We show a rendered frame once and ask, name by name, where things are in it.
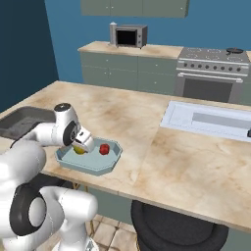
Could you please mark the silver stove with oven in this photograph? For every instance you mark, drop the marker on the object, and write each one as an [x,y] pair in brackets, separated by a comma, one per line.
[209,75]

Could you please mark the white flat cooktop panel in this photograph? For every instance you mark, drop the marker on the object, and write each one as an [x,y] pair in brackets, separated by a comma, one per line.
[209,121]

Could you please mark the small black object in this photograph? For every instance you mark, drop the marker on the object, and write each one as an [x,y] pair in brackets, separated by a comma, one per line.
[249,133]

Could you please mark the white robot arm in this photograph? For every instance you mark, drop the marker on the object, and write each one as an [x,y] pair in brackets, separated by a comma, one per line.
[19,170]

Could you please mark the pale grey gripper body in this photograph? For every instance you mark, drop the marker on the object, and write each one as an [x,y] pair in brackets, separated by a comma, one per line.
[87,144]

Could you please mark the grey-green wall cupboards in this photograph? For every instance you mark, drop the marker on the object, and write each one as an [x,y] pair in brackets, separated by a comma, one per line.
[134,7]

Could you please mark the silver toaster oven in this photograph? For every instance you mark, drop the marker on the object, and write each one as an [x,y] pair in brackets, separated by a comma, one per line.
[129,36]

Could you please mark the orange fruit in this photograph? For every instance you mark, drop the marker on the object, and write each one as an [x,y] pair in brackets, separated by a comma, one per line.
[78,150]

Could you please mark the black round stool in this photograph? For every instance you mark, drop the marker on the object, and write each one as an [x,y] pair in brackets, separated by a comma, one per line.
[176,228]

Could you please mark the grey-green base cupboards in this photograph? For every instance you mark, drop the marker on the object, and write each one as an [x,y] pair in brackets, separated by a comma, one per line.
[127,72]

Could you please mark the black pan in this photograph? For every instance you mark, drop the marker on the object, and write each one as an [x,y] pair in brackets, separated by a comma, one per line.
[234,50]

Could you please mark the grey sink basin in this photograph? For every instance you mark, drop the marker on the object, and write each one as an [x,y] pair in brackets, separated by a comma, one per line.
[23,122]

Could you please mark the light blue tupperware container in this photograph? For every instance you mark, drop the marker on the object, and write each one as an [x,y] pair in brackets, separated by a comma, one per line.
[94,161]

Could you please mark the red bell pepper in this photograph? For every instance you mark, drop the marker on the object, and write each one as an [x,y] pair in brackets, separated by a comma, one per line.
[104,149]

